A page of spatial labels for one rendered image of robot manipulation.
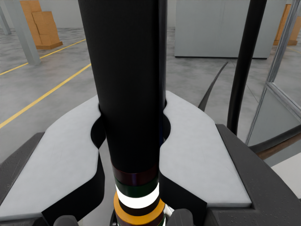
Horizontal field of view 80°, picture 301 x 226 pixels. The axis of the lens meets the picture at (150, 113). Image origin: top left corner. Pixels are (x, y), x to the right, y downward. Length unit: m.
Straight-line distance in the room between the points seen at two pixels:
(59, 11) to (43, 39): 6.51
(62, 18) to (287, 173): 14.55
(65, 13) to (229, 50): 11.26
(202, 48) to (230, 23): 0.89
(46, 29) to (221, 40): 6.07
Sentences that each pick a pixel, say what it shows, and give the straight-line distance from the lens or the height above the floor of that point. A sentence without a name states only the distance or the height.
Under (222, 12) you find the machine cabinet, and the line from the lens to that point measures 5.60.
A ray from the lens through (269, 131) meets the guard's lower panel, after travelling 1.55.
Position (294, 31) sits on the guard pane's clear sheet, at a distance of 1.47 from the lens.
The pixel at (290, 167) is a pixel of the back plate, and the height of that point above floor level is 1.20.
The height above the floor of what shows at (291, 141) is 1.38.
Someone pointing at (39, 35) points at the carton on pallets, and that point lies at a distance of 8.44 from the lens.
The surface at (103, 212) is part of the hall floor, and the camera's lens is 1.83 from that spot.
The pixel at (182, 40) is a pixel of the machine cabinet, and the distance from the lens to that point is 5.62.
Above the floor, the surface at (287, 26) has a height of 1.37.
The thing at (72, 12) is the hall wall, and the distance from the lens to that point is 14.24.
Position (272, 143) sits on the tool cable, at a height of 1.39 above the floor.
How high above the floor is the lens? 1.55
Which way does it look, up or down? 32 degrees down
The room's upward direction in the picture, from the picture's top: 2 degrees counter-clockwise
